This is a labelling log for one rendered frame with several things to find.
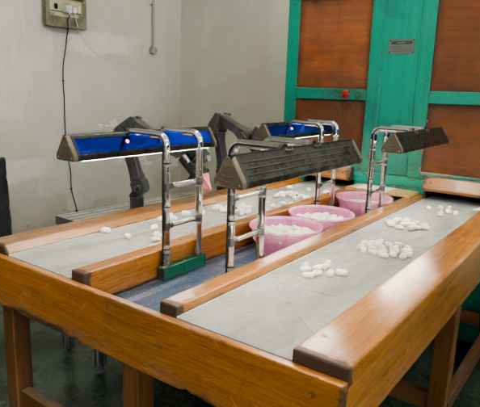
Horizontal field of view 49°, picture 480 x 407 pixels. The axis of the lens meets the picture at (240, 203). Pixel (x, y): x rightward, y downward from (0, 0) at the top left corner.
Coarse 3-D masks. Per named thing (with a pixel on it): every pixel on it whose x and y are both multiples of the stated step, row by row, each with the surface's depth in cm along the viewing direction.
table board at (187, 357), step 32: (0, 256) 156; (0, 288) 158; (32, 288) 147; (64, 288) 138; (64, 320) 141; (96, 320) 132; (128, 320) 125; (160, 320) 118; (128, 352) 126; (160, 352) 120; (192, 352) 113; (224, 352) 108; (256, 352) 104; (192, 384) 115; (224, 384) 109; (256, 384) 104; (288, 384) 99; (320, 384) 95
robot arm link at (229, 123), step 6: (216, 114) 278; (222, 114) 279; (228, 114) 282; (210, 120) 283; (216, 120) 279; (222, 120) 277; (228, 120) 274; (234, 120) 275; (210, 126) 283; (216, 126) 281; (228, 126) 275; (234, 126) 270; (240, 126) 269; (234, 132) 270; (246, 132) 264
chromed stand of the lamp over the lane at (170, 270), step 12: (132, 132) 157; (144, 132) 154; (156, 132) 152; (168, 132) 169; (180, 132) 166; (192, 132) 163; (168, 144) 150; (168, 156) 151; (168, 168) 152; (168, 180) 153; (192, 180) 163; (168, 192) 153; (168, 204) 154; (168, 216) 155; (192, 216) 166; (168, 228) 156; (168, 240) 157; (168, 252) 157; (168, 264) 158; (180, 264) 162; (192, 264) 168; (204, 264) 172; (168, 276) 159
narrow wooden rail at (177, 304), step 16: (384, 208) 226; (400, 208) 235; (352, 224) 196; (368, 224) 206; (304, 240) 174; (320, 240) 174; (336, 240) 183; (272, 256) 156; (288, 256) 157; (240, 272) 141; (256, 272) 143; (192, 288) 129; (208, 288) 129; (224, 288) 132; (160, 304) 121; (176, 304) 119; (192, 304) 122
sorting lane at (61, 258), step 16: (272, 192) 266; (304, 192) 269; (320, 192) 270; (208, 208) 225; (256, 208) 229; (272, 208) 230; (144, 224) 196; (160, 224) 197; (192, 224) 198; (208, 224) 199; (80, 240) 174; (96, 240) 174; (112, 240) 175; (128, 240) 176; (144, 240) 176; (160, 240) 177; (16, 256) 156; (32, 256) 156; (48, 256) 157; (64, 256) 157; (80, 256) 158; (96, 256) 158; (112, 256) 159; (64, 272) 144
